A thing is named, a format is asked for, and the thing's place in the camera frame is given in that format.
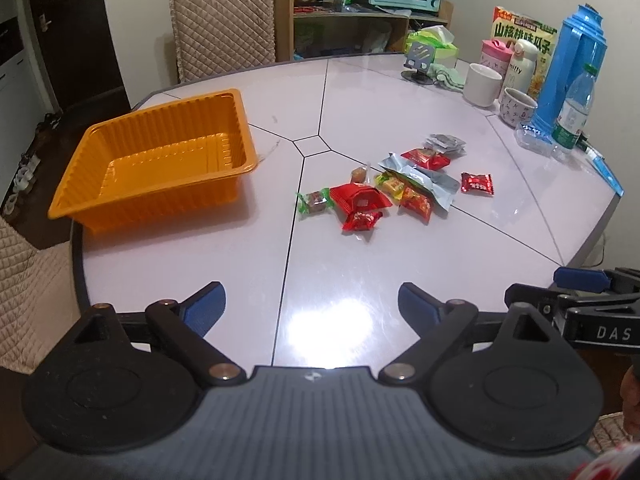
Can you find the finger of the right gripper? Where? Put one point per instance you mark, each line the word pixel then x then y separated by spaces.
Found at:
pixel 585 280
pixel 544 300

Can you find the blue flat card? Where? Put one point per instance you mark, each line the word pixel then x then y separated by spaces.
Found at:
pixel 606 173

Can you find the small red candy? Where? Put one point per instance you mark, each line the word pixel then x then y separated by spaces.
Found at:
pixel 358 221

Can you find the yellow candy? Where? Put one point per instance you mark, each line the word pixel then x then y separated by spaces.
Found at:
pixel 390 185

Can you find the red festive candy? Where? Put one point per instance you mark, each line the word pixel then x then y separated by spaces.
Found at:
pixel 417 203

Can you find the quilted beige chair near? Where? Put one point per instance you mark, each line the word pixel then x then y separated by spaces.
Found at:
pixel 38 304

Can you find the patterned ceramic cup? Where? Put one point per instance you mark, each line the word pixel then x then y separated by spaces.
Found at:
pixel 516 107

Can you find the green tissue pack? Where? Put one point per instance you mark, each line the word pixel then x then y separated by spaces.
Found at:
pixel 446 52

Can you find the grey clear snack packet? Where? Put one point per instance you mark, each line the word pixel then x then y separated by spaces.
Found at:
pixel 451 146

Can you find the quilted beige chair back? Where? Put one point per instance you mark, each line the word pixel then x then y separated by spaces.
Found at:
pixel 215 37

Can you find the pink lidded cup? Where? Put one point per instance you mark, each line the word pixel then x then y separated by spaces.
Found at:
pixel 496 55

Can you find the red gold date packet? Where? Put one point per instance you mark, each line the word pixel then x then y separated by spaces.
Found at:
pixel 427 158

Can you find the green date candy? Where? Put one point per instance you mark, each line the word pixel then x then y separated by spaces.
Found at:
pixel 314 202

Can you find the large red candy packet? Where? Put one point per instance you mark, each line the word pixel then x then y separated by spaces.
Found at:
pixel 351 197

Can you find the blue thermos jug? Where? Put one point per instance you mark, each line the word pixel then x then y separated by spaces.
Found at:
pixel 581 41

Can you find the sunflower seed snack bag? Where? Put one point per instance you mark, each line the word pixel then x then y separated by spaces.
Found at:
pixel 509 27

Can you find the grey phone stand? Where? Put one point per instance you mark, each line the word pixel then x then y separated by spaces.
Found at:
pixel 419 59

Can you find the clear water bottle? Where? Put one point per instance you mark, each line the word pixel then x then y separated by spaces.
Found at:
pixel 575 109

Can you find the white miffy flask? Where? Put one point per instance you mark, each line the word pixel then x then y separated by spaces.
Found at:
pixel 522 65

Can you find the person right hand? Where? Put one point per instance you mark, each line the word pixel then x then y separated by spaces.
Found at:
pixel 630 394

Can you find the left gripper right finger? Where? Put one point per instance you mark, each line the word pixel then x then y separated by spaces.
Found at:
pixel 442 328

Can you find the quilted beige chair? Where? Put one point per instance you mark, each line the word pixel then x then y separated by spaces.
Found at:
pixel 215 37
pixel 38 304

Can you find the green folded cloth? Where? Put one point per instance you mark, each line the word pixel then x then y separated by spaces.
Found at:
pixel 446 77

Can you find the dark red foil candy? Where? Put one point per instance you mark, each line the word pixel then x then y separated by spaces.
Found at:
pixel 477 183

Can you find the wooden shelf unit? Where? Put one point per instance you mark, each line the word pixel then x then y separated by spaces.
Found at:
pixel 316 32

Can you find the silver green snack pouch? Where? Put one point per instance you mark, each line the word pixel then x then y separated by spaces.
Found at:
pixel 442 187

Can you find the white ceramic mug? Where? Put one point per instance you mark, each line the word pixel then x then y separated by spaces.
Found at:
pixel 482 85

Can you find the white cabinet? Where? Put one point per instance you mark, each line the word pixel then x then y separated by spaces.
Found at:
pixel 23 106

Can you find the orange plastic tray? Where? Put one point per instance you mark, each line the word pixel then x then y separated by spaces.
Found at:
pixel 166 161

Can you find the clear brown candy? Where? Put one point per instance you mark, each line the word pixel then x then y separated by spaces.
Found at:
pixel 361 175

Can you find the clear plastic toothpick box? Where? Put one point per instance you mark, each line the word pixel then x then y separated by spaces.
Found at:
pixel 534 140

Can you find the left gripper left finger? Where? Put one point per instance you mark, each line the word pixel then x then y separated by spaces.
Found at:
pixel 178 329

